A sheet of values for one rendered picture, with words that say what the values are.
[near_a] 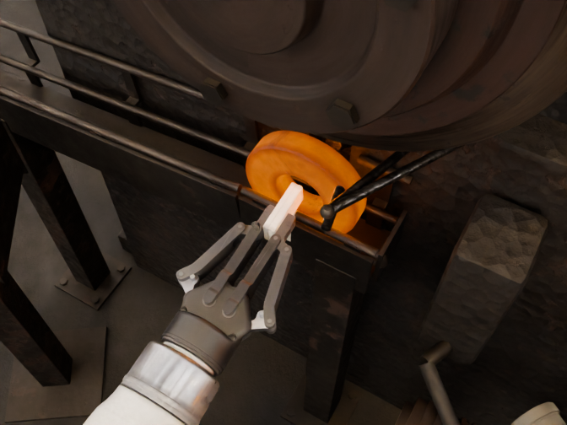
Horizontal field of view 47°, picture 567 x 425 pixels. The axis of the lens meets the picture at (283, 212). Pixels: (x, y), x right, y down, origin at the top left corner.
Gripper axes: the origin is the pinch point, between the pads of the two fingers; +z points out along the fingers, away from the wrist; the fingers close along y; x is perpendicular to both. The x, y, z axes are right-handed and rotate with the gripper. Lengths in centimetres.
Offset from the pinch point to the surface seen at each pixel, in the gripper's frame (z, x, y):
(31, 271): -8, -74, -69
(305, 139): 6.6, 6.2, -0.6
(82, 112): 6.4, -12.4, -40.6
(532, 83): 4.5, 29.3, 20.1
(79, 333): -15, -73, -48
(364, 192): -1.7, 15.3, 10.4
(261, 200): 1.8, -3.5, -4.5
